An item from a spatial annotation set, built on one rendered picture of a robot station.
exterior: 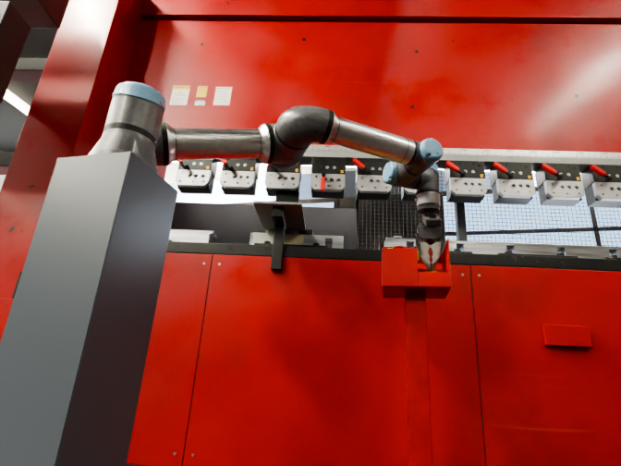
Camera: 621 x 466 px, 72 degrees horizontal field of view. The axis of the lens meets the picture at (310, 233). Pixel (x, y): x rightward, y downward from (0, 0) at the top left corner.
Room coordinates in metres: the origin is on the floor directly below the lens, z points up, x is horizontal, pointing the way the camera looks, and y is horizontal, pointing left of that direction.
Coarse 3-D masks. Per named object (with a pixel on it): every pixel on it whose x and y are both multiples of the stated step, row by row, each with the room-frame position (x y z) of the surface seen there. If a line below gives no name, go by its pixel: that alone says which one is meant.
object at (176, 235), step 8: (176, 232) 1.70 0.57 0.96; (184, 232) 1.70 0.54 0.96; (192, 232) 1.69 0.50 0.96; (200, 232) 1.69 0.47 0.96; (208, 232) 1.69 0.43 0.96; (176, 240) 1.70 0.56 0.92; (184, 240) 1.70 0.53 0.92; (192, 240) 1.69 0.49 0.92; (200, 240) 1.69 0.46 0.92; (208, 240) 1.69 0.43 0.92
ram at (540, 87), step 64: (192, 64) 1.69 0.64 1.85; (256, 64) 1.67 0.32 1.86; (320, 64) 1.65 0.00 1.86; (384, 64) 1.63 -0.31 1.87; (448, 64) 1.61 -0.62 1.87; (512, 64) 1.59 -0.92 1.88; (576, 64) 1.57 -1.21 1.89; (192, 128) 1.69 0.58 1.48; (256, 128) 1.67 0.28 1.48; (384, 128) 1.63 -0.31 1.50; (448, 128) 1.61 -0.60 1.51; (512, 128) 1.59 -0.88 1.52; (576, 128) 1.58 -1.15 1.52
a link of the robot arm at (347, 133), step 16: (288, 112) 0.97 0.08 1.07; (304, 112) 0.96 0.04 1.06; (320, 112) 0.96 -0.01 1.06; (288, 128) 0.98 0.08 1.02; (304, 128) 0.97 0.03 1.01; (320, 128) 0.97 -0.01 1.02; (336, 128) 0.98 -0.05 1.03; (352, 128) 0.99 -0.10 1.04; (368, 128) 1.01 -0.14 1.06; (288, 144) 1.03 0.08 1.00; (304, 144) 1.03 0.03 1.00; (352, 144) 1.03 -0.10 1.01; (368, 144) 1.03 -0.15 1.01; (384, 144) 1.03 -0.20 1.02; (400, 144) 1.04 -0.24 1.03; (416, 144) 1.06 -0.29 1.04; (432, 144) 1.06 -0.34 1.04; (400, 160) 1.08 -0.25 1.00; (416, 160) 1.08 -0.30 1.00; (432, 160) 1.07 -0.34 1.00
